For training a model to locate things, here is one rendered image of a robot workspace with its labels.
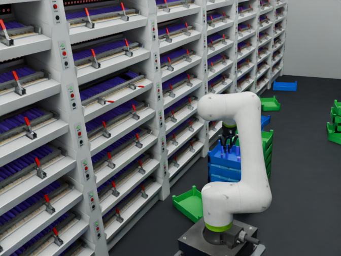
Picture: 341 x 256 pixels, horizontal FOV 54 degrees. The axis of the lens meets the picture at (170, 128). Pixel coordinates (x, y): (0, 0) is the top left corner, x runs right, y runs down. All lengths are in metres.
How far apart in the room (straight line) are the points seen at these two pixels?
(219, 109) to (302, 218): 1.13
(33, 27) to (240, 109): 0.93
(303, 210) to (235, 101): 1.16
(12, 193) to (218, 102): 0.93
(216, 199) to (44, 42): 0.94
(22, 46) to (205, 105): 0.77
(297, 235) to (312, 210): 0.29
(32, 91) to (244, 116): 0.89
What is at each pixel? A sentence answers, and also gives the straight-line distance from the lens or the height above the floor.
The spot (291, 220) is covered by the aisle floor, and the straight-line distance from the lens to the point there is 2.34.
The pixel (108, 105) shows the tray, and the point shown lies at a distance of 1.75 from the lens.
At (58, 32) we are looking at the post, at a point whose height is 1.28.
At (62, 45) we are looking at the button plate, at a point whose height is 1.23.
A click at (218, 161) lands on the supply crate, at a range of 2.21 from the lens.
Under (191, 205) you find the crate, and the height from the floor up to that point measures 0.00.
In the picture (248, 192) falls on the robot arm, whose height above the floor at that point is 0.63.
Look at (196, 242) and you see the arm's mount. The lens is 1.55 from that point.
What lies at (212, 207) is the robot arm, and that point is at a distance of 1.43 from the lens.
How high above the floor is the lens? 1.44
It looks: 24 degrees down
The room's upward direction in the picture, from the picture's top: 4 degrees counter-clockwise
